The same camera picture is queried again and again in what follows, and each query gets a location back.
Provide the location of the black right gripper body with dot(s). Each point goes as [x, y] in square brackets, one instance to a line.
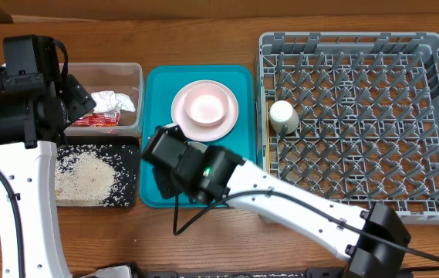
[167, 189]

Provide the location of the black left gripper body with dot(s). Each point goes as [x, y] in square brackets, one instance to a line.
[77, 100]

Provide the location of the small pink plate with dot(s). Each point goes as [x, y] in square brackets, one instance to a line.
[206, 103]

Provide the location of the red snack wrapper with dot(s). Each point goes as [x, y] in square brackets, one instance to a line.
[106, 119]

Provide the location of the white napkin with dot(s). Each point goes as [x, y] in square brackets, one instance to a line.
[107, 101]

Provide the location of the white rice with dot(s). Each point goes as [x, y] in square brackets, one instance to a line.
[84, 177]

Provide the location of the white cup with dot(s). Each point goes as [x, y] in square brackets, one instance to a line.
[282, 113]

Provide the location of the grey bowl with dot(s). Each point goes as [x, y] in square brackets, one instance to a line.
[198, 145]

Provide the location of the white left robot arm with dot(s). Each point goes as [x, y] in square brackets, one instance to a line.
[29, 227]

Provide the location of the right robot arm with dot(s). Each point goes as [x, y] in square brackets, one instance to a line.
[371, 241]

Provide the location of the large white plate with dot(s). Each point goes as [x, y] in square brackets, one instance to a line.
[198, 132]

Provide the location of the wooden chopstick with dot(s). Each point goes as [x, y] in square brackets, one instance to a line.
[267, 152]
[266, 125]

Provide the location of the black tray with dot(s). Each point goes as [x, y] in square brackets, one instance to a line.
[126, 150]

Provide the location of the clear plastic storage bin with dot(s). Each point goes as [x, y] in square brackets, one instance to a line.
[126, 78]

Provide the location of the grey dish rack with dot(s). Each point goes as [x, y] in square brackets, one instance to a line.
[368, 106]

